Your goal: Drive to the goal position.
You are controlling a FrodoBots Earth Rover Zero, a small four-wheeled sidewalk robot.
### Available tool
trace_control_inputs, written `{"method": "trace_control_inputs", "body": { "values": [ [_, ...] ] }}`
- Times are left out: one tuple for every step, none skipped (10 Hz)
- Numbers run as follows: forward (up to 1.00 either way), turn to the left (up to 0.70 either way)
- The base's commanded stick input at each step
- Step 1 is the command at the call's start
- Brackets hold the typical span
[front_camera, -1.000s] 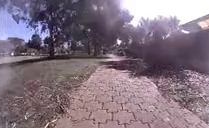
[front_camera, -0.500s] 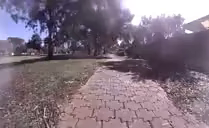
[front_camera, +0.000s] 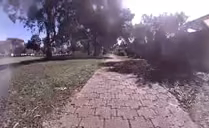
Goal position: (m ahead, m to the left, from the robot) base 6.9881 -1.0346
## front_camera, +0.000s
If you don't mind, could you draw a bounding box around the building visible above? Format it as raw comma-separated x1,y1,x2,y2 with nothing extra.
0,37,26,58
183,10,209,34

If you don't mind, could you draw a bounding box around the grass verge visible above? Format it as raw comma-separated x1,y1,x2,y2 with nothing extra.
0,58,106,128

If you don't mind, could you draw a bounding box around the reddish paved path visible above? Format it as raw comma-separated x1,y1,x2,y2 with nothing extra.
56,54,201,128

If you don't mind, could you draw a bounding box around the grey asphalt road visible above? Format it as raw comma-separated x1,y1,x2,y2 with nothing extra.
0,55,46,68

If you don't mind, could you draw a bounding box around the large dark tree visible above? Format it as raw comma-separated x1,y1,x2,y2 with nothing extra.
68,0,136,58
1,0,76,60

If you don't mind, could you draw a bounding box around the dark fence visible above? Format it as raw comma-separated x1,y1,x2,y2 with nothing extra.
126,28,209,79

